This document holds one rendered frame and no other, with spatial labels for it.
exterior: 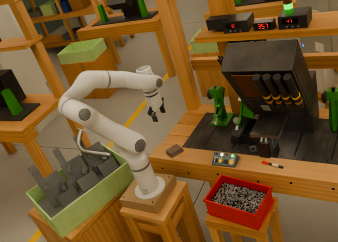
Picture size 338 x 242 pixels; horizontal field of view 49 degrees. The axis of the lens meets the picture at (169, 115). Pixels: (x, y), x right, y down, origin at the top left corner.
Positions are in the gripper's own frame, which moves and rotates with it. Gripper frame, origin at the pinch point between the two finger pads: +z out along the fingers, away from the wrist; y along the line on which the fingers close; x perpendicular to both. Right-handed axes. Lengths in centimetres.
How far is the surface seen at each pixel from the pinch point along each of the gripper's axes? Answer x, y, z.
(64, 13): -473, -385, 45
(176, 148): -6.3, -13.6, 36.8
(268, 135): 60, -11, 17
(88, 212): -45, 44, 47
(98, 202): -42, 36, 46
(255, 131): 52, -13, 17
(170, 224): 10, 34, 54
